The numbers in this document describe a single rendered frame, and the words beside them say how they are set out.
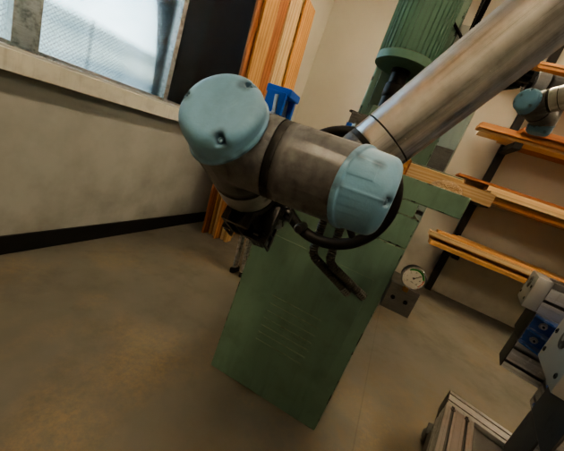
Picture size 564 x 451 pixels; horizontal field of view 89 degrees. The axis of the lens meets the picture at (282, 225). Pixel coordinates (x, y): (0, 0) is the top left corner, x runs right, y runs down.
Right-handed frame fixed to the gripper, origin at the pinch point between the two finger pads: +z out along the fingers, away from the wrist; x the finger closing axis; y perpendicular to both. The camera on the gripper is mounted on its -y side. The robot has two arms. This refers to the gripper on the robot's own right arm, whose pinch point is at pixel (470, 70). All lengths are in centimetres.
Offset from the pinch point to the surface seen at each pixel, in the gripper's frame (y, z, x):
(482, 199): 33, -16, 44
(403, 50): 40.8, 21.9, 14.3
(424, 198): 49, 1, 50
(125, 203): 1, 147, 115
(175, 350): 52, 57, 136
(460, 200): 49, -8, 47
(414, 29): 40.4, 21.3, 8.4
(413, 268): 55, -4, 68
